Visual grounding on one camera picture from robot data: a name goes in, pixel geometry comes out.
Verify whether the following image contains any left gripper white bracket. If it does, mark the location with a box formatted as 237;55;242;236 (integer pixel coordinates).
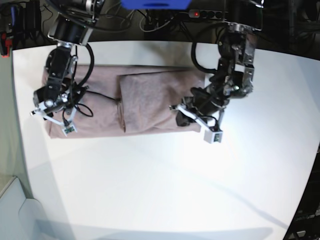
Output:
169;103;223;144

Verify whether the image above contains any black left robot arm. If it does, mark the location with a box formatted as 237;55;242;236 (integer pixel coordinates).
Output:
169;0;264;144

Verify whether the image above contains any mauve pink t-shirt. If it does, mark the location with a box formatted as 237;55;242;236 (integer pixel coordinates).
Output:
45;65;205;139

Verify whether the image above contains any white power strip red switch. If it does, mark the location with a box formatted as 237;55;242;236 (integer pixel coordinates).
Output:
188;9;228;20

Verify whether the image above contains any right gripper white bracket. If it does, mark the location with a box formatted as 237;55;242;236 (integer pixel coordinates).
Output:
28;85;91;138

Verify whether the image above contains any blue box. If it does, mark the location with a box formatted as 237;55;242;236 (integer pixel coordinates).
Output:
120;0;191;10

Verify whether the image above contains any red black clamp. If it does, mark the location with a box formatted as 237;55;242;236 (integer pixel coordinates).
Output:
0;31;13;58

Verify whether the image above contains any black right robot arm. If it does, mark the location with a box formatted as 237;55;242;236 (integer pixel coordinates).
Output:
31;0;124;139

